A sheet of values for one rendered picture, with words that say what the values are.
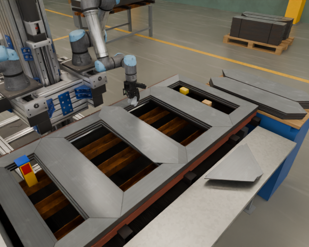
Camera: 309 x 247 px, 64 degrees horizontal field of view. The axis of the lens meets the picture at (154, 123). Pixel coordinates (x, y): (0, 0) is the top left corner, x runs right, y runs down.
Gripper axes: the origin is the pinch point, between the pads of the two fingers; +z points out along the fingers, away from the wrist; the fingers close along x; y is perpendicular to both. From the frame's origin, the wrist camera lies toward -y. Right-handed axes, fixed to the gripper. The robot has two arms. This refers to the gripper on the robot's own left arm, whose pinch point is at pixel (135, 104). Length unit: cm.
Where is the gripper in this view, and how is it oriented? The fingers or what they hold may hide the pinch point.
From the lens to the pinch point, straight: 174.3
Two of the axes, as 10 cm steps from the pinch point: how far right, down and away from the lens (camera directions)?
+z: 0.1, 8.0, 6.0
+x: 7.0, 4.2, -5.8
